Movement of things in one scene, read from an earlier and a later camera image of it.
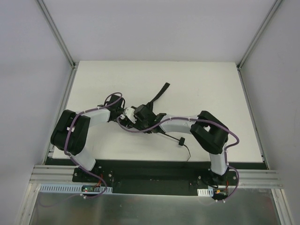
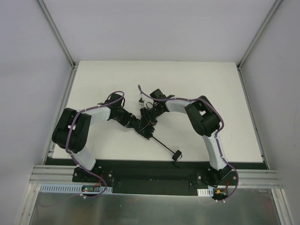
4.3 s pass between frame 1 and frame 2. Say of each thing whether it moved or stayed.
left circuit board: stayed
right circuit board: stayed
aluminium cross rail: stayed
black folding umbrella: moved
